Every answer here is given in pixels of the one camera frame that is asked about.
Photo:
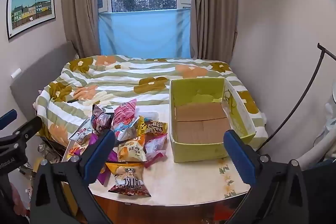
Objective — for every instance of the green cardboard box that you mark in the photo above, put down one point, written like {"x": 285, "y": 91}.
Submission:
{"x": 199, "y": 129}

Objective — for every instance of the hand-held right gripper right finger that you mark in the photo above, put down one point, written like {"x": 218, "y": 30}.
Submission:
{"x": 239, "y": 158}

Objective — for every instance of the pink striped snack packet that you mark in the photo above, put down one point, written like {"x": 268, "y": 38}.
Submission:
{"x": 126, "y": 110}

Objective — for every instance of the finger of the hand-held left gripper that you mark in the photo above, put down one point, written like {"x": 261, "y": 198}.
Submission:
{"x": 8, "y": 119}
{"x": 26, "y": 129}

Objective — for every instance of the dark purple snack packet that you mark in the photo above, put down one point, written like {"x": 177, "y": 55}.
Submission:
{"x": 101, "y": 119}

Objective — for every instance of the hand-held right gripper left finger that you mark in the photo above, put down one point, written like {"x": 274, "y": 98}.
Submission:
{"x": 101, "y": 153}

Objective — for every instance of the white wall switch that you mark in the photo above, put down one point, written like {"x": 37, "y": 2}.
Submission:
{"x": 15, "y": 73}

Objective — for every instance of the orange white snack packet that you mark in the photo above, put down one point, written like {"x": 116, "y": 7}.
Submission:
{"x": 131, "y": 151}

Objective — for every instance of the floral striped blanket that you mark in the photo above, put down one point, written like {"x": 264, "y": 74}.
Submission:
{"x": 118, "y": 77}

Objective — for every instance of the pink clear snack packet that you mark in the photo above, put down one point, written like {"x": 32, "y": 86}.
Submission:
{"x": 156, "y": 146}

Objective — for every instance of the red orange snack packet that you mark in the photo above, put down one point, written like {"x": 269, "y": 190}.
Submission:
{"x": 73, "y": 152}

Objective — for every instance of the black lamp stand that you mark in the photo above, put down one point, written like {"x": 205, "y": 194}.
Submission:
{"x": 326, "y": 51}

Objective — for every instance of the orange brown chip bag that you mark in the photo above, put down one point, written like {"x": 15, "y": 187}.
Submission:
{"x": 128, "y": 178}

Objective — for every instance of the clear glassware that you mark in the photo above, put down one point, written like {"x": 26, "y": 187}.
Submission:
{"x": 46, "y": 150}

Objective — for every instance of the blue cloth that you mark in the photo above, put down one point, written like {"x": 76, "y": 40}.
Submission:
{"x": 144, "y": 32}

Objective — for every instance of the white red snack packet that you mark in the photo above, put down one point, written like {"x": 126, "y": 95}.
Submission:
{"x": 81, "y": 133}

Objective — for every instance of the brown curtain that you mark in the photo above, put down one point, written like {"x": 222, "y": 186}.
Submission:
{"x": 78, "y": 3}
{"x": 215, "y": 3}

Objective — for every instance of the yellow brown snack packet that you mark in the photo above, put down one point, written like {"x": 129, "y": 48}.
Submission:
{"x": 153, "y": 126}

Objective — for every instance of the bright purple snack packet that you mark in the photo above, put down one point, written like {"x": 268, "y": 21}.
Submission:
{"x": 106, "y": 165}

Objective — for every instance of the blue white snack packet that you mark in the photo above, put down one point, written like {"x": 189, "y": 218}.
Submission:
{"x": 125, "y": 131}

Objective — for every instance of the grey headboard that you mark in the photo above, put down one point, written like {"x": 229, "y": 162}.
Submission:
{"x": 39, "y": 69}

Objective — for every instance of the framed houses picture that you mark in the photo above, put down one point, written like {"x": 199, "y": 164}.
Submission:
{"x": 30, "y": 10}

